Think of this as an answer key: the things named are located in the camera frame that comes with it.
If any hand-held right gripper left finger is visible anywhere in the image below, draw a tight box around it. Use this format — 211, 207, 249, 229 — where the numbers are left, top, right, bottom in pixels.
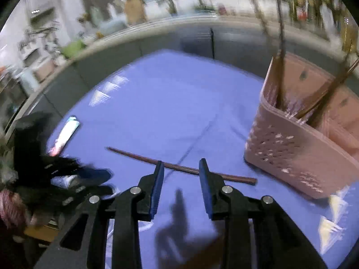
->
34, 161, 165, 269

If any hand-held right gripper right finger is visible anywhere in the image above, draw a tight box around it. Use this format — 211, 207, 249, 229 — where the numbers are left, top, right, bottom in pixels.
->
199, 158, 327, 269

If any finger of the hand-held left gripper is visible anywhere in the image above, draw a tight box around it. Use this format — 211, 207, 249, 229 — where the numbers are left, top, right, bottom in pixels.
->
57, 185, 116, 206
48, 157, 113, 186

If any single reddish brown chopstick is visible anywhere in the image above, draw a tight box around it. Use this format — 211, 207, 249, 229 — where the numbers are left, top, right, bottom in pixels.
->
107, 146, 258, 186

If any pink plastic perforated basket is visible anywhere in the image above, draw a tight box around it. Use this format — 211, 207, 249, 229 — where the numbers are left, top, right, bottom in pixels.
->
243, 53, 359, 200

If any bunch of wooden chopsticks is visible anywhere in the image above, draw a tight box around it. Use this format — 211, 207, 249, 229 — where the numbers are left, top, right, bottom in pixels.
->
247, 0, 359, 128

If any person's left forearm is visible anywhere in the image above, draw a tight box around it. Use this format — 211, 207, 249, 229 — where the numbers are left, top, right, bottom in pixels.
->
0, 189, 31, 230

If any smartphone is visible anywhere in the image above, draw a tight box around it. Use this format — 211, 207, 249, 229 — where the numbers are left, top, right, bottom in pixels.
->
48, 115, 81, 157

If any blue printed tablecloth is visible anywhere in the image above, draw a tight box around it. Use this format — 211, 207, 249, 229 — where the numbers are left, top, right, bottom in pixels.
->
45, 49, 359, 269

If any green bowl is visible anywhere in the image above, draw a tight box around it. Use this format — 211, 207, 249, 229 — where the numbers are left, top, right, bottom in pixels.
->
60, 40, 87, 58

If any kitchen counter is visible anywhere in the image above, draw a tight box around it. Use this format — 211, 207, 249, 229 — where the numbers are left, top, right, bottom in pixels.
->
0, 14, 359, 135

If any wooden cutting board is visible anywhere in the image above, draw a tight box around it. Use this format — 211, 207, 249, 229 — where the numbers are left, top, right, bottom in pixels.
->
123, 0, 148, 24

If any cluster of condiment bottles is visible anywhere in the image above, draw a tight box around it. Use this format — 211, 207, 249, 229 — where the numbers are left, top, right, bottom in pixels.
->
269, 0, 351, 34

